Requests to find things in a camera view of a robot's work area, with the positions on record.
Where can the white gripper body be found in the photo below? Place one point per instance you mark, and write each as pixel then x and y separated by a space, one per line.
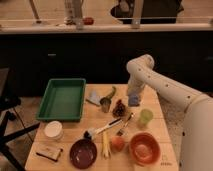
pixel 135 86

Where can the blue sponge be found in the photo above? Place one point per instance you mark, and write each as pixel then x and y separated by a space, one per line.
pixel 133 100

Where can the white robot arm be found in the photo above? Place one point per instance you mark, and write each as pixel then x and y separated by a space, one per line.
pixel 196 152

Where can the green plastic cup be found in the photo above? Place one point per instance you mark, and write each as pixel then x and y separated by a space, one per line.
pixel 146 116

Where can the small metal cup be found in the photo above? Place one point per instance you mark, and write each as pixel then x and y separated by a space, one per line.
pixel 105 104

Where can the green chili pepper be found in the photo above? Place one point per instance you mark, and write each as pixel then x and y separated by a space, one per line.
pixel 112 93

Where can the brown pine cone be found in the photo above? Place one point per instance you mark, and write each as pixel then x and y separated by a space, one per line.
pixel 120 109

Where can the grey folded cloth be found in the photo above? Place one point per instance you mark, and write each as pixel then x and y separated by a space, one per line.
pixel 93 98

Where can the metal fork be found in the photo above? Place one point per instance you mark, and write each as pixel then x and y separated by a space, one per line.
pixel 121 131

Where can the orange fruit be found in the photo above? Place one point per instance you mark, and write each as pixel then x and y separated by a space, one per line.
pixel 117 143

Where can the orange bowl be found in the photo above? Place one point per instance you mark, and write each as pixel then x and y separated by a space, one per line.
pixel 144 149

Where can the black white brush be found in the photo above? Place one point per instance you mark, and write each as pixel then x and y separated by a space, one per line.
pixel 92 132

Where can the red object on counter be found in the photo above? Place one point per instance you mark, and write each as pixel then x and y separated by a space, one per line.
pixel 88 21

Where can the green plastic tray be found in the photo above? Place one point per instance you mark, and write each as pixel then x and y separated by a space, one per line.
pixel 63 100

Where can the white round container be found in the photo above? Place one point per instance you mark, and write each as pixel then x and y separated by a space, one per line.
pixel 53 130

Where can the wooden block eraser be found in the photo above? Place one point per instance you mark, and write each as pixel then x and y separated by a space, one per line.
pixel 52 153

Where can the black chair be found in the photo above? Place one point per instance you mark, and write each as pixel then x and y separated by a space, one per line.
pixel 4 139

